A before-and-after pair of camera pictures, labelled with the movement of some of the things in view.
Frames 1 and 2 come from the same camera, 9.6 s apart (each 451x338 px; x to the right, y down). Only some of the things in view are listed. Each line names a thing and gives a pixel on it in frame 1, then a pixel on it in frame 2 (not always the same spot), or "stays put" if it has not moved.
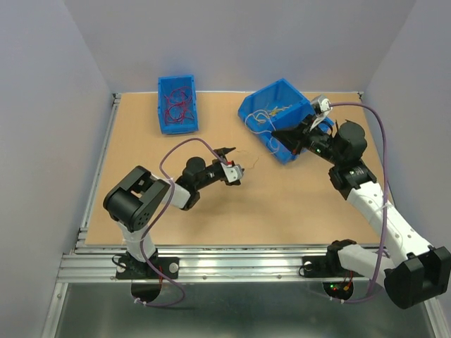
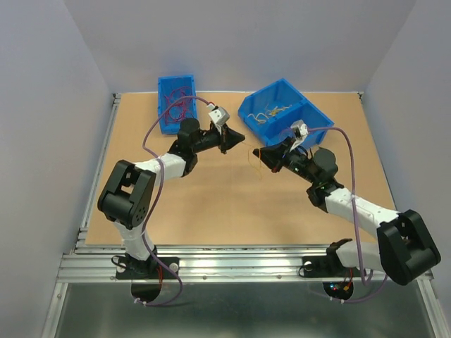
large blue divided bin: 275,108 stays put
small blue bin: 177,104 stays put
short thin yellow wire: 250,153 to 249,161
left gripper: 223,151 to 231,138
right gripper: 294,139 to 271,155
